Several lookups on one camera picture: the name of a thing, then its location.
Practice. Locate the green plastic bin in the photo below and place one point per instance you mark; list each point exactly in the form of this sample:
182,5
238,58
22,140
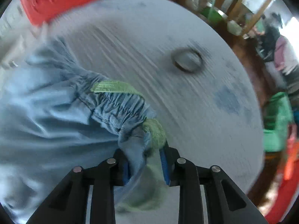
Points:
276,121

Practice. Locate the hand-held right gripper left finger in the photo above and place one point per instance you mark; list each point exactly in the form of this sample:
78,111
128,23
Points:
126,175

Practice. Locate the red plastic object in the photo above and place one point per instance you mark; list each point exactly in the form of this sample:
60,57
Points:
287,191

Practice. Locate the light blue pants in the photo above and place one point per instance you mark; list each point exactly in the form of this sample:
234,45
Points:
46,109

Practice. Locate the wooden slat partition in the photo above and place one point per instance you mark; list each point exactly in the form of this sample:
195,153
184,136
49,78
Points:
245,4

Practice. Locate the white plastic jug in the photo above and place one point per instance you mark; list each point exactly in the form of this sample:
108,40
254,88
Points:
233,28

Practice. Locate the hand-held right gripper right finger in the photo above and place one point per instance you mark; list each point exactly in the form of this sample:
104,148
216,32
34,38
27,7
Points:
164,168

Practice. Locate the green plastic tub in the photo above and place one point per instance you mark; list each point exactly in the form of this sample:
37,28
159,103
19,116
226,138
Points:
210,15

